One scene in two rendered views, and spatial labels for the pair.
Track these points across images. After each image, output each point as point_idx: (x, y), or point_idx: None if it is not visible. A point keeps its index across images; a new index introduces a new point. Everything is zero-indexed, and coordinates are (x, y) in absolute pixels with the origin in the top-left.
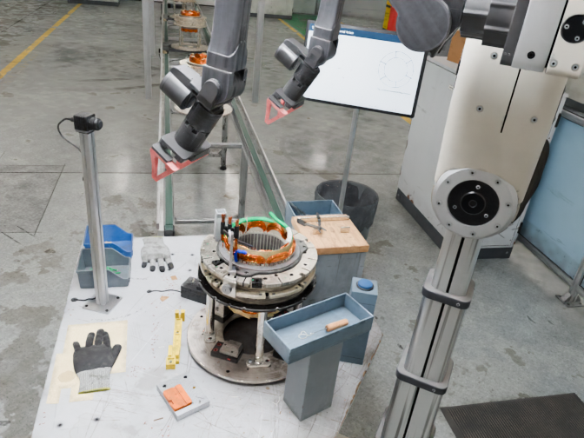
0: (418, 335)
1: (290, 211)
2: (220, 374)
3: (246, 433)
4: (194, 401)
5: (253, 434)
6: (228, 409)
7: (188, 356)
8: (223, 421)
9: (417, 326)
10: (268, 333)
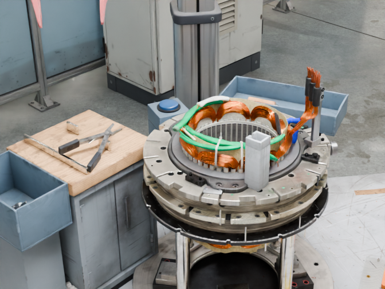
0: (219, 66)
1: (44, 200)
2: (328, 266)
3: (358, 226)
4: (382, 265)
5: (353, 221)
6: (352, 249)
7: None
8: (366, 245)
9: (218, 58)
10: (338, 120)
